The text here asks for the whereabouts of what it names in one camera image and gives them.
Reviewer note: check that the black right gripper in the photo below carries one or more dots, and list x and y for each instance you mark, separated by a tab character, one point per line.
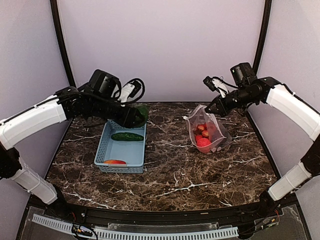
222	109

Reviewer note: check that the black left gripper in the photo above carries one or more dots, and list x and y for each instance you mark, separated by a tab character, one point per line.
126	119

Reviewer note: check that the red lychee bunch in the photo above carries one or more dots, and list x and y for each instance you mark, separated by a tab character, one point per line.
201	132

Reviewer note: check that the clear zip top bag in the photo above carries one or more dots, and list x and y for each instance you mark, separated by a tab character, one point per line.
218	135

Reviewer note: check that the red apple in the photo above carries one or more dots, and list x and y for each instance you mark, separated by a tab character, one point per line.
203	142

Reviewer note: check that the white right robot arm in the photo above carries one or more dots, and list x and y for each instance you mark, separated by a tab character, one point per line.
289	126

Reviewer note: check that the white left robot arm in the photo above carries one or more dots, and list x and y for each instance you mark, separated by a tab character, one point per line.
62	106

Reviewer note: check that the green cucumber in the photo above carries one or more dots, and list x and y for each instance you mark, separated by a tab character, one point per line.
127	137

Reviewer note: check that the blue perforated plastic basket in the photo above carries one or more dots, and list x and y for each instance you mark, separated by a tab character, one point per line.
132	152

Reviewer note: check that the black motor box left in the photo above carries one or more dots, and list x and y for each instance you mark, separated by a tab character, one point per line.
103	84

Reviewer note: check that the black motor box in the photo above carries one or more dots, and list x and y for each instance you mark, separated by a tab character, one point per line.
243	74
103	84

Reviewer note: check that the black motor box right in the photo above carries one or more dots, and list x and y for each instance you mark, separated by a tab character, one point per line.
243	74

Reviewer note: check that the orange red chili pepper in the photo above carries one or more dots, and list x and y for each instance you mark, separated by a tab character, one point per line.
115	162

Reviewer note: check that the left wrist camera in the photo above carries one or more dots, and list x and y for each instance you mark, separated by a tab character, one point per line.
132	91

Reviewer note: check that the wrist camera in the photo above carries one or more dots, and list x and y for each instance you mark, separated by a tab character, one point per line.
132	91
215	84

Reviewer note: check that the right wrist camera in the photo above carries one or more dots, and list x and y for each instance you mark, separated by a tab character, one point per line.
215	84

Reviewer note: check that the black enclosure frame post right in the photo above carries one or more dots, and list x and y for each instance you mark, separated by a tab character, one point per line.
262	35

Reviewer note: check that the black enclosure frame post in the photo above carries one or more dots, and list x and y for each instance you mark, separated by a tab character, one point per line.
61	42
262	35

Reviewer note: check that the black front rail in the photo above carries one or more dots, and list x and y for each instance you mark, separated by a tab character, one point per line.
247	217

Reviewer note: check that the white slotted cable duct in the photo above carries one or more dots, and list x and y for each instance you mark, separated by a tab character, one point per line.
117	231

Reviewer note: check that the black enclosure frame post left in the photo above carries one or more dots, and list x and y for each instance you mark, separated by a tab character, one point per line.
61	42

